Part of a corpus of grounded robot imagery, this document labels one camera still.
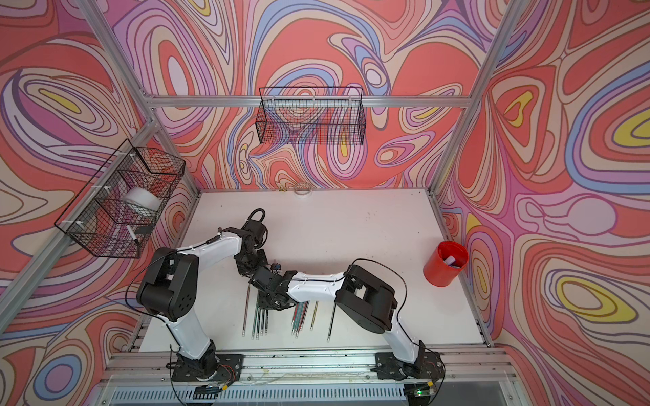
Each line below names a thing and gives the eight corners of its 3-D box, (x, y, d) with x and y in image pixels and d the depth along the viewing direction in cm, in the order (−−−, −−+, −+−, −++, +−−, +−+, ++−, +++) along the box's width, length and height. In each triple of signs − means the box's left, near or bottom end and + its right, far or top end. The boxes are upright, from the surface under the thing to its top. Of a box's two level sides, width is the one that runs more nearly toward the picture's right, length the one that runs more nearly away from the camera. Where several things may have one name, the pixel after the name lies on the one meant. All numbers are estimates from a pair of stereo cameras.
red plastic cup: (422, 282, 93) (435, 262, 82) (424, 259, 100) (437, 238, 88) (453, 291, 91) (472, 273, 79) (454, 267, 97) (471, 247, 86)
